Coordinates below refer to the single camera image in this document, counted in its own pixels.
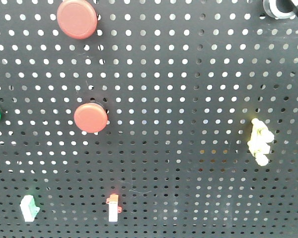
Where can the lower red push button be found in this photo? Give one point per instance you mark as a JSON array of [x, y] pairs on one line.
[[90, 117]]

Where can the red-lit rocker switch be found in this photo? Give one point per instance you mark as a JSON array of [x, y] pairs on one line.
[[113, 207]]

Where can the middle green-lit rocker switch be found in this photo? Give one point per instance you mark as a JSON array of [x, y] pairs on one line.
[[28, 208]]

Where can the black perforated pegboard panel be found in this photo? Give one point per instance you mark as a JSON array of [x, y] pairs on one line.
[[180, 81]]

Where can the upper red push button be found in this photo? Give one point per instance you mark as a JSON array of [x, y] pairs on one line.
[[77, 18]]

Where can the red push button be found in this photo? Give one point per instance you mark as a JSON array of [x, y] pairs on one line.
[[90, 117], [77, 18]]

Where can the black rotary selector knob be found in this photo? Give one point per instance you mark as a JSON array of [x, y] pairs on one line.
[[281, 9]]

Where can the yellow toggle switch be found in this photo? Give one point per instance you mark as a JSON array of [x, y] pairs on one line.
[[258, 144]]

